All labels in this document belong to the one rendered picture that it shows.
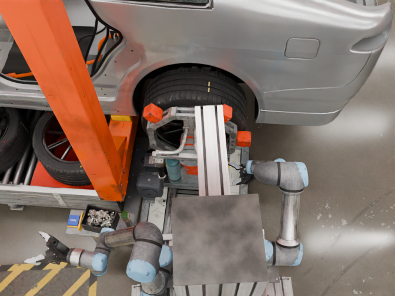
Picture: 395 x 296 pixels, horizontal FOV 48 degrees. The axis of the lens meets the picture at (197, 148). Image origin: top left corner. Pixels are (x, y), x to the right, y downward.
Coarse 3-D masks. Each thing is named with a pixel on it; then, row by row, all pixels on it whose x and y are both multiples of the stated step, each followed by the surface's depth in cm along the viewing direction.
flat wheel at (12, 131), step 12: (0, 108) 339; (12, 108) 330; (12, 120) 324; (24, 120) 336; (12, 132) 319; (24, 132) 332; (0, 144) 314; (12, 144) 319; (24, 144) 333; (0, 156) 314; (12, 156) 324; (0, 168) 323
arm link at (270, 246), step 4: (264, 240) 220; (268, 244) 218; (272, 244) 220; (268, 248) 217; (272, 248) 217; (268, 252) 216; (272, 252) 216; (268, 256) 216; (272, 256) 217; (268, 260) 218; (272, 260) 218; (268, 264) 220; (272, 264) 220
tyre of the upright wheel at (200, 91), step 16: (160, 80) 263; (176, 80) 256; (192, 80) 254; (208, 80) 256; (224, 80) 261; (160, 96) 256; (176, 96) 250; (192, 96) 249; (208, 96) 250; (224, 96) 255; (240, 96) 267; (240, 112) 262; (144, 128) 280; (240, 128) 271
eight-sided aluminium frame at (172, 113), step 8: (168, 112) 253; (176, 112) 251; (184, 112) 253; (192, 112) 253; (160, 120) 255; (168, 120) 254; (152, 128) 263; (232, 128) 261; (152, 136) 272; (232, 136) 263; (152, 144) 280; (160, 144) 288; (168, 144) 290; (232, 144) 274; (232, 152) 280
